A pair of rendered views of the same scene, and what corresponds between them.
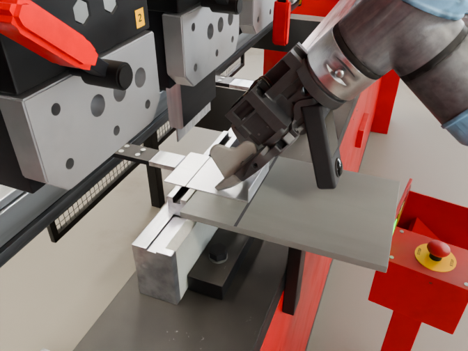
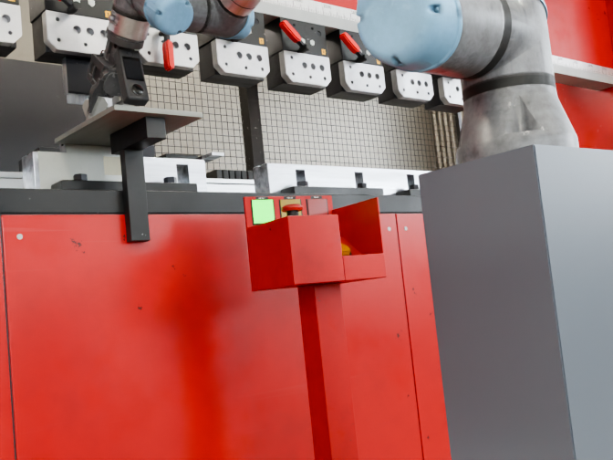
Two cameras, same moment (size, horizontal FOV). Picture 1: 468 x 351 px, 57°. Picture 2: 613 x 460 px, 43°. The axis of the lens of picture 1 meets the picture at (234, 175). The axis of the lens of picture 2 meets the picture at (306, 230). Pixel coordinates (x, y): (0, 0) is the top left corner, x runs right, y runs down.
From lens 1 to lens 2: 1.46 m
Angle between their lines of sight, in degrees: 48
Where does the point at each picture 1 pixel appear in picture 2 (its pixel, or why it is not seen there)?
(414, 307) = (271, 271)
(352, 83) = (118, 22)
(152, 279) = (27, 183)
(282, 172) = not seen: hidden behind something
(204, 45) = (69, 33)
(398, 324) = (307, 347)
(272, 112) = (98, 60)
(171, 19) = (43, 14)
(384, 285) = (254, 259)
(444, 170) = not seen: outside the picture
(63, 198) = not seen: hidden behind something
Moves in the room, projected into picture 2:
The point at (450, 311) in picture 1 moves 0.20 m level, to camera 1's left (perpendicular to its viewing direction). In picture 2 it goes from (285, 254) to (192, 266)
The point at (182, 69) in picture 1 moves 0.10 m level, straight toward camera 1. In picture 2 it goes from (46, 36) to (10, 20)
